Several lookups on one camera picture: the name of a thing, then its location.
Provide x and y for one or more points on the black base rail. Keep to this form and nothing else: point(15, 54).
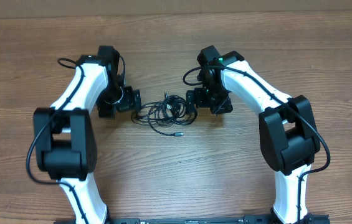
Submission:
point(191, 221)

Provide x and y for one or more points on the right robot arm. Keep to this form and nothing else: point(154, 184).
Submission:
point(287, 129)

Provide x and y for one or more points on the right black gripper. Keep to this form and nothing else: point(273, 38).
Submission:
point(225, 106)

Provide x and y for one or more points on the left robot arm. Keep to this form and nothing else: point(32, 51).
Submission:
point(64, 149)

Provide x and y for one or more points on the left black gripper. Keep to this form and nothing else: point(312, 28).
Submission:
point(131, 99)

